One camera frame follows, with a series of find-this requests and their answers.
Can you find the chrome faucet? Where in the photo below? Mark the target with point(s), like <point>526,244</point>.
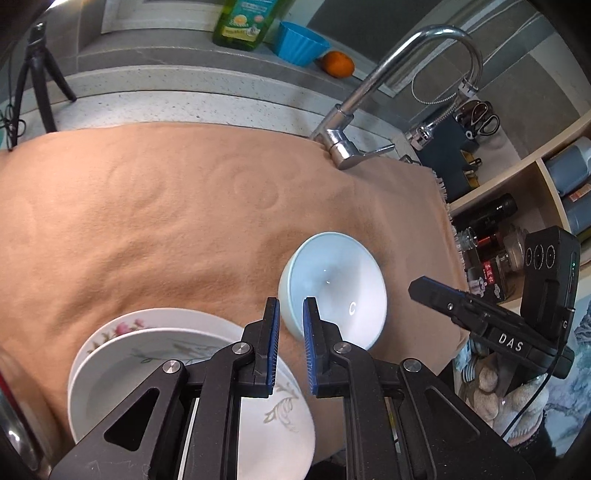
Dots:
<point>344,147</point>

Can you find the person's right hand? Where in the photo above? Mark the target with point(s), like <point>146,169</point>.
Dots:
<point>489,385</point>

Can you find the clear glass jar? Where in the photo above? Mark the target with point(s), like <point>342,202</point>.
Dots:
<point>515,249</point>

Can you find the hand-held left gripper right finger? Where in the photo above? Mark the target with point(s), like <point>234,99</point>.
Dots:
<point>309,346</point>

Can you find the black scissors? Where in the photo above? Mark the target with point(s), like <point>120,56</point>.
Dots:
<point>485,122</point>

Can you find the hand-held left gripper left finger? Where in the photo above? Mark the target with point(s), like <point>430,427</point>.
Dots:
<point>273,341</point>

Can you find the dark glass bottle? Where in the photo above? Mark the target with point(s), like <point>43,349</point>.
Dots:
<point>494,210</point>

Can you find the brown cloth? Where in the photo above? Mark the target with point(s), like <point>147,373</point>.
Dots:
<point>161,221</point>

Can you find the pink floral deep plate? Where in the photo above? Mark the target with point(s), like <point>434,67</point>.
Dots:
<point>138,321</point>

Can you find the large steel bowl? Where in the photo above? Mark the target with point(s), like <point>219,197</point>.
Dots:
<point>18,429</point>

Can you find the blue white printed cloth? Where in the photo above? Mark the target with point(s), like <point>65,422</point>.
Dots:
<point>572,406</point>

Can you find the wooden shelf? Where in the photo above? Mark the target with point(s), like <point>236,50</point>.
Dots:
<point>531,170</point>

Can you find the dark blue knife block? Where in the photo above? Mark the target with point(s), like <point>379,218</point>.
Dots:
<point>445,157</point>

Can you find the light blue bowl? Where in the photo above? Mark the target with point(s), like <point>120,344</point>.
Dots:
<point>337,277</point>

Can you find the green dish soap bottle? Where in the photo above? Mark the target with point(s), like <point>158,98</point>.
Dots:
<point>244,27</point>

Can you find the red label bottle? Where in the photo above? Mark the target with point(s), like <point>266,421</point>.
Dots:
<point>489,274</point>

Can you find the grey blue container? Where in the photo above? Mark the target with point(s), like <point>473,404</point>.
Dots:
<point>572,166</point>
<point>579,212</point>

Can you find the white plate grey leaf print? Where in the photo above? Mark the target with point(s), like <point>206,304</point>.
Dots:
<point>120,387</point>

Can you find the blue ribbed cup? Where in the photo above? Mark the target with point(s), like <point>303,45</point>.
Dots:
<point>300,46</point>

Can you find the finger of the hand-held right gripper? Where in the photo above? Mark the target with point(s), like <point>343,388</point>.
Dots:
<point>443,300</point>

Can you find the orange fruit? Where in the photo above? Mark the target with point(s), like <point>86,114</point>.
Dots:
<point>338,64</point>

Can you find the black tripod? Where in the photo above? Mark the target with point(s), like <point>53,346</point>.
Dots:
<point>36,44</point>

